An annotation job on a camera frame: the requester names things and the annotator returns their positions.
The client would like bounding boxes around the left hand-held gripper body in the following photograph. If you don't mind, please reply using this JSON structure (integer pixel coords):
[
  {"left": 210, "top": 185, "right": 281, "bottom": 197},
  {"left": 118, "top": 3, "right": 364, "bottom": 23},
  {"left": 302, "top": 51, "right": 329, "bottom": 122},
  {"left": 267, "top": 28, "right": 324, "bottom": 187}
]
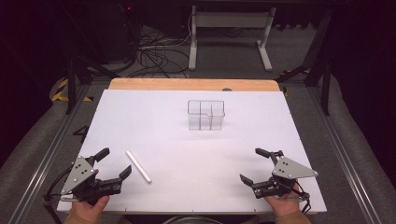
[{"left": 60, "top": 155, "right": 123, "bottom": 206}]

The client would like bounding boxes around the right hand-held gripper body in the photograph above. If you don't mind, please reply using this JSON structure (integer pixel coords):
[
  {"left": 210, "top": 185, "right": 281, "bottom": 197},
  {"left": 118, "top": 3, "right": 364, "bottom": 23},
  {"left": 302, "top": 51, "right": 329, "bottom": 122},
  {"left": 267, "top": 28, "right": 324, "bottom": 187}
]
[{"left": 251, "top": 150, "right": 319, "bottom": 203}]

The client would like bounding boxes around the white stick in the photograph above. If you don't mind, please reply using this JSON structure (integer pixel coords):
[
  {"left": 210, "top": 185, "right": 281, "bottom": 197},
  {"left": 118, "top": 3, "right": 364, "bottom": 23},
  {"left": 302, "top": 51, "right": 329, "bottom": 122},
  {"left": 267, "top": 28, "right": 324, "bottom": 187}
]
[{"left": 125, "top": 149, "right": 153, "bottom": 185}]

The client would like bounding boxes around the clear plastic divided container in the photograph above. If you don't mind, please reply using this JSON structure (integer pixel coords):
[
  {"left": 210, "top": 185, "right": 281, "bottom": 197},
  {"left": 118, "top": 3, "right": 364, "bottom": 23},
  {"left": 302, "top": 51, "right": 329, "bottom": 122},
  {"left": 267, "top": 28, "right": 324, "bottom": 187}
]
[{"left": 187, "top": 99, "right": 226, "bottom": 132}]

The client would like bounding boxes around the person's right hand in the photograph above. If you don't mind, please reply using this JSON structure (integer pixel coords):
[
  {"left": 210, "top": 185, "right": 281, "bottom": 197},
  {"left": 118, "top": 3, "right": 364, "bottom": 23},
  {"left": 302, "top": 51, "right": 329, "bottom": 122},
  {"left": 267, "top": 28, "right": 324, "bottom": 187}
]
[{"left": 263, "top": 183, "right": 303, "bottom": 218}]

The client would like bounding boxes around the person's left hand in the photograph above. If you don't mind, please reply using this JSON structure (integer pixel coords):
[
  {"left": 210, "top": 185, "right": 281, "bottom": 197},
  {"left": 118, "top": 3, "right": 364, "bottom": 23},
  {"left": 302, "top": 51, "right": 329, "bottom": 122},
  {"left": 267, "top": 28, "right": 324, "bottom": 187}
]
[{"left": 70, "top": 195, "right": 110, "bottom": 224}]

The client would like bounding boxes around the white board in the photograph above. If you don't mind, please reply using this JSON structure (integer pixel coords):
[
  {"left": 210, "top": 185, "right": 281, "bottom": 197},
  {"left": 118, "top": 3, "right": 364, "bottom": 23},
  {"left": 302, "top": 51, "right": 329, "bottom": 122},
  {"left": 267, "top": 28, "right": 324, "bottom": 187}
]
[{"left": 56, "top": 89, "right": 328, "bottom": 215}]

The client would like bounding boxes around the yellow black hazard tape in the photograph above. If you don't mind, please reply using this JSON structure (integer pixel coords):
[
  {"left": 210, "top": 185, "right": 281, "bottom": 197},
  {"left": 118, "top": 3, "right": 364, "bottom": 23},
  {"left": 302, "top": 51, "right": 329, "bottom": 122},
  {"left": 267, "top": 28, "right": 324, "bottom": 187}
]
[{"left": 50, "top": 77, "right": 94, "bottom": 104}]

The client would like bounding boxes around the black metal stand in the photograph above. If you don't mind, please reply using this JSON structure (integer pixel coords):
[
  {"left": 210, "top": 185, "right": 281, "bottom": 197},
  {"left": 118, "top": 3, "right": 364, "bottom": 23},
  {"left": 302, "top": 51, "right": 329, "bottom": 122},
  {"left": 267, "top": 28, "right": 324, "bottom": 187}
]
[
  {"left": 275, "top": 8, "right": 334, "bottom": 117},
  {"left": 64, "top": 54, "right": 120, "bottom": 116}
]

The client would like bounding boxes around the wooden table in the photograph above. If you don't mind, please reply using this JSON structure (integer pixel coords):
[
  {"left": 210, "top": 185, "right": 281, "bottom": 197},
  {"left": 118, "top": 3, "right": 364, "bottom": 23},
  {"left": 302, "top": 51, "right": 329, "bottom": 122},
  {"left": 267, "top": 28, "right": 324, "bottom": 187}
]
[{"left": 107, "top": 77, "right": 281, "bottom": 93}]

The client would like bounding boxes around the black cabinet with red light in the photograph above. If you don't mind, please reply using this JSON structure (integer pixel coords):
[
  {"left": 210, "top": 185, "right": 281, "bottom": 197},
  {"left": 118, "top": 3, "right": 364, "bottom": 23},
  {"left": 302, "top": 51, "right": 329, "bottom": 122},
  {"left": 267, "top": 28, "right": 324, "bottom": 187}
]
[{"left": 90, "top": 1, "right": 139, "bottom": 64}]

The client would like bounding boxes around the white metal stand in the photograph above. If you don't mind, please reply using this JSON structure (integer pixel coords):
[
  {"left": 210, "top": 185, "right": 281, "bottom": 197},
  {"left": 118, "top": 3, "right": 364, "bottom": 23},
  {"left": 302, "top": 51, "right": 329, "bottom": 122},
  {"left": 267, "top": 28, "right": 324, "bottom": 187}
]
[{"left": 188, "top": 5, "right": 277, "bottom": 73}]

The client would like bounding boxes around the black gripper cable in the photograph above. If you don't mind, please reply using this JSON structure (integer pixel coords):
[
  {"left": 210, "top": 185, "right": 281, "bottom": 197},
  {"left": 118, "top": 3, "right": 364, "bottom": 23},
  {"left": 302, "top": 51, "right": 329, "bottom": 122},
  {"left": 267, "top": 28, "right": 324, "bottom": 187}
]
[
  {"left": 42, "top": 167, "right": 75, "bottom": 204},
  {"left": 299, "top": 191, "right": 313, "bottom": 217}
]

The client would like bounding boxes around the aluminium floor rail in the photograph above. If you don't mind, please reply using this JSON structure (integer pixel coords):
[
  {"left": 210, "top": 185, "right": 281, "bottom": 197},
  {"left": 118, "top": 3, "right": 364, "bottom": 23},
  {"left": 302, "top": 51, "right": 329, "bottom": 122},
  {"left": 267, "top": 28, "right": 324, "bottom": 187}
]
[
  {"left": 306, "top": 88, "right": 382, "bottom": 224},
  {"left": 7, "top": 84, "right": 92, "bottom": 224}
]

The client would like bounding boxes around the bundle of black floor cables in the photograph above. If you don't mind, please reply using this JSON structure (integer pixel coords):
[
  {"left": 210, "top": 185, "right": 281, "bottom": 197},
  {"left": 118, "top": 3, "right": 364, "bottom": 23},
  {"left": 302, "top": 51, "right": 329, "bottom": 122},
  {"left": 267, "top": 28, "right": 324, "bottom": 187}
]
[{"left": 125, "top": 26, "right": 191, "bottom": 79}]

